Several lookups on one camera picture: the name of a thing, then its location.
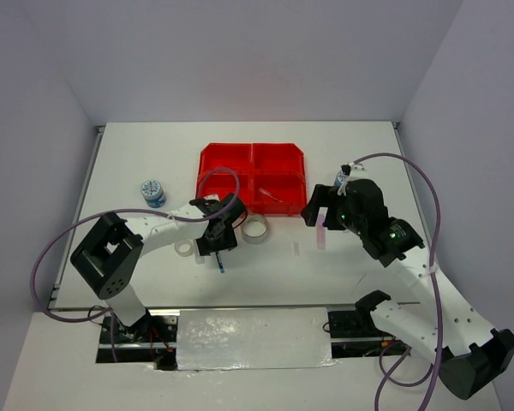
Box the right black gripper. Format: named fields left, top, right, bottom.
left=300, top=183, right=366, bottom=235

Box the pink highlighter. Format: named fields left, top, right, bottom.
left=316, top=213, right=326, bottom=250

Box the blue pen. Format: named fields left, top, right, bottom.
left=215, top=252, right=225, bottom=273

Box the large grey tape roll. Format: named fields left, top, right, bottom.
left=241, top=214, right=269, bottom=245

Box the clear pen cap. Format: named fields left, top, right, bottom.
left=293, top=241, right=301, bottom=257

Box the red pen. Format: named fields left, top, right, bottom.
left=258, top=188, right=283, bottom=203

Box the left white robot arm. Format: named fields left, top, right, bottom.
left=70, top=193, right=247, bottom=342

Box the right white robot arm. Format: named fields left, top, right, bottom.
left=301, top=179, right=514, bottom=400

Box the small clear tape roll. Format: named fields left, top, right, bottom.
left=174, top=240, right=194, bottom=258

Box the red four-compartment bin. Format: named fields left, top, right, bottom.
left=196, top=143, right=308, bottom=217

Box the blue patterned tape roll left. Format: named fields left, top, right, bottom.
left=140, top=180, right=166, bottom=208

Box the silver foil cover plate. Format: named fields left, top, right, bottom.
left=176, top=307, right=334, bottom=371

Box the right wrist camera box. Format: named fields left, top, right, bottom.
left=341, top=163, right=368, bottom=183

